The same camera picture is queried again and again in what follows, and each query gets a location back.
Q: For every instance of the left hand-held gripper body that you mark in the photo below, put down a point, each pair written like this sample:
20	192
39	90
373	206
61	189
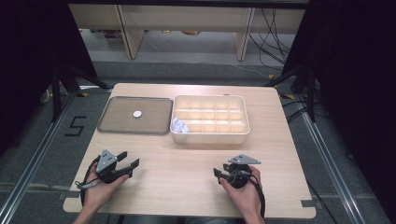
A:
107	168

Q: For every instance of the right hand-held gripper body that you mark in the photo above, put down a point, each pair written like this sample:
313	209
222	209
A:
239	175

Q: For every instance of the cream compartment box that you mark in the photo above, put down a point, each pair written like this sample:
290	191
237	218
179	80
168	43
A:
214	119

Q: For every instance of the white sock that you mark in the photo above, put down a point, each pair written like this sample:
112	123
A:
180	125

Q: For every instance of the person's right hand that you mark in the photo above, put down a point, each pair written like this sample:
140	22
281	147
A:
249	197

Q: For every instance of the person's left hand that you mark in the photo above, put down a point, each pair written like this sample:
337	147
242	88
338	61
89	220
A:
98	194

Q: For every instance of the grey brown tray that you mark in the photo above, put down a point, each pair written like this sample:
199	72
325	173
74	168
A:
124	121

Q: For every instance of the small white round disc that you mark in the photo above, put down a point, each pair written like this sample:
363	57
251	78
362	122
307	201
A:
137	114

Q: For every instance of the grey tape strip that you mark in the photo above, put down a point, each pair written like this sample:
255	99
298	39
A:
308	203
70	194

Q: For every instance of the black metal stand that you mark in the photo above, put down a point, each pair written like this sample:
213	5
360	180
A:
56	93
310	93

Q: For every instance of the black curtain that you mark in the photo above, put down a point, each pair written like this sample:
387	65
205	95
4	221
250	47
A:
358	77
31	62

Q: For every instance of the light wooden desk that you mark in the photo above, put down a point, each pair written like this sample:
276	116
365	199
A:
186	18

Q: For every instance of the aluminium floor rail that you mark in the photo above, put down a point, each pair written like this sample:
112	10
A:
34	161
330	168

